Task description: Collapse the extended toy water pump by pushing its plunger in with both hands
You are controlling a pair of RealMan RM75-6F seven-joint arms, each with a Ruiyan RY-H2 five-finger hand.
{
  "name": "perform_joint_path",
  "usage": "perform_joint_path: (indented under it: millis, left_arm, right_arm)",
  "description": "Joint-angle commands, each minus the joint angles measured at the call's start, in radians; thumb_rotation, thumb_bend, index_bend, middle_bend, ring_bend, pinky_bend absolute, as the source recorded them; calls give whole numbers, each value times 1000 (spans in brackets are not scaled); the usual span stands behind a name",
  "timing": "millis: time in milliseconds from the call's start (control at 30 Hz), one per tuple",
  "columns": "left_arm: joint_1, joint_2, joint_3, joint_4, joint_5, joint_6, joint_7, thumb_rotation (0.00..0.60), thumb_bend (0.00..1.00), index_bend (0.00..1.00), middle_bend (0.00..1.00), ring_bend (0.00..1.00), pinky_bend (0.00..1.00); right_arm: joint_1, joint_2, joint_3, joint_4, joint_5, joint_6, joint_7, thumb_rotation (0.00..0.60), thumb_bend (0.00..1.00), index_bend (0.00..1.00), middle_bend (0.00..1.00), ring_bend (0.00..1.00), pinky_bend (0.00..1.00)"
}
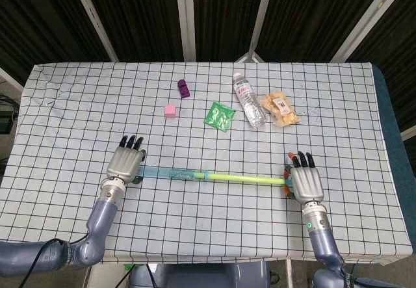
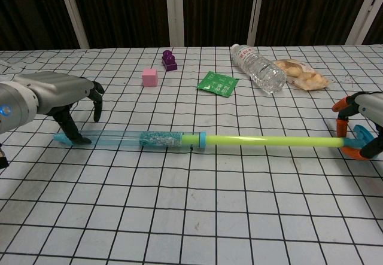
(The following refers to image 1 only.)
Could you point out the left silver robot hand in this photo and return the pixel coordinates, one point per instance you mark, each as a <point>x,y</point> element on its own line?
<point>125,164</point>

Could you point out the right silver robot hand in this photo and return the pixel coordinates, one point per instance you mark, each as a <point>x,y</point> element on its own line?
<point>307,184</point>

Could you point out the green blue toy syringe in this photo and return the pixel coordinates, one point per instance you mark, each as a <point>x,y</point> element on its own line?
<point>243,178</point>

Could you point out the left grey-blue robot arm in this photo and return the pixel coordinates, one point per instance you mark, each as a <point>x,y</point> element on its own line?
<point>100,216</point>

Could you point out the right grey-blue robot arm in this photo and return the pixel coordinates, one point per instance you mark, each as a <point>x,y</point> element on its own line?
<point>325,242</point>

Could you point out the clear plastic water bottle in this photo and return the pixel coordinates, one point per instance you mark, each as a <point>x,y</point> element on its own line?
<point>252,106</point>

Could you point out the pink cube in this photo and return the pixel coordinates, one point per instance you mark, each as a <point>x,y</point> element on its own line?
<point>170,110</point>

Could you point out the clear bag of snacks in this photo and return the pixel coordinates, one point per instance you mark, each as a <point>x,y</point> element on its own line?
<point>282,112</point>

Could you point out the white table leg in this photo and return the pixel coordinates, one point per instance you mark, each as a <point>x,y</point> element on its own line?
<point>288,273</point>

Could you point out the purple toy brick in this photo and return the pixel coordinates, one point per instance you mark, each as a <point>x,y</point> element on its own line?
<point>184,89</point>

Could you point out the blue table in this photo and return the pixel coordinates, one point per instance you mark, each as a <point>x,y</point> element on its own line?
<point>395,138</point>

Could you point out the white black-checked tablecloth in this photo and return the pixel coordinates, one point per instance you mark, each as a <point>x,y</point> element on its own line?
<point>208,219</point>

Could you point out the green sachet packet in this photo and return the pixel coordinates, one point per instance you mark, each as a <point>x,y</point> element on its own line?
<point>219,117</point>

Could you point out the black electronic box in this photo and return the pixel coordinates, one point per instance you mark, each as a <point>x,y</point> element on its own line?
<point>6,119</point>

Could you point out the grey-blue robot torso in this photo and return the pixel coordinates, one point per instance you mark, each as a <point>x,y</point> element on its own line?
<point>201,276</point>

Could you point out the white partition frame post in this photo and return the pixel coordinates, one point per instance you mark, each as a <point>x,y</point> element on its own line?
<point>186,18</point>
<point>94,21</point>
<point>373,18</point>
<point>11,78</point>
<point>409,133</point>
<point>260,18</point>

